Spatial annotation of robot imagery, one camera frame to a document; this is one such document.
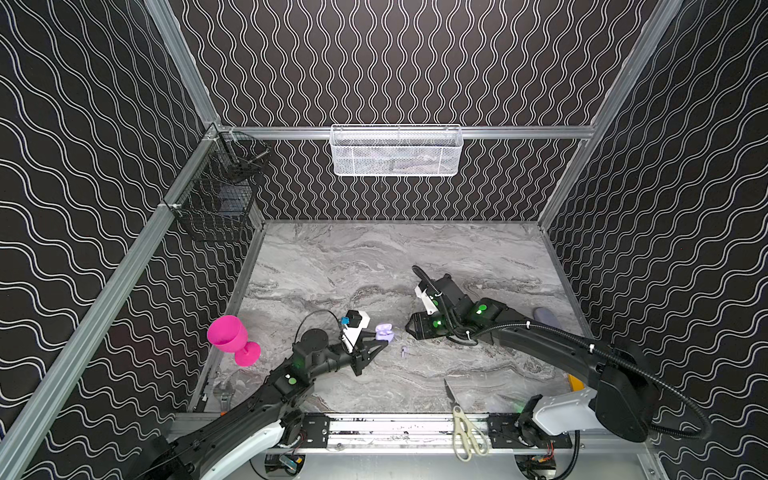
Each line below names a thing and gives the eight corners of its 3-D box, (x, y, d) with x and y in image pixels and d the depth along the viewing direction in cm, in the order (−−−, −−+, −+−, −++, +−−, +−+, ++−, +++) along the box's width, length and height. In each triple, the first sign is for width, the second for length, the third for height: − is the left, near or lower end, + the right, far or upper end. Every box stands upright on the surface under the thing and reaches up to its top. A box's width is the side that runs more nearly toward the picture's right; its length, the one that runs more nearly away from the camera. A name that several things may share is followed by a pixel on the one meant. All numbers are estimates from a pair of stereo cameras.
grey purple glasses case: (532, 319, 96) (535, 315, 95) (533, 308, 99) (536, 305, 97) (558, 327, 94) (561, 323, 93) (558, 316, 97) (561, 312, 95)
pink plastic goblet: (227, 367, 87) (198, 343, 74) (235, 342, 92) (210, 315, 79) (260, 367, 87) (237, 342, 74) (267, 342, 92) (246, 315, 79)
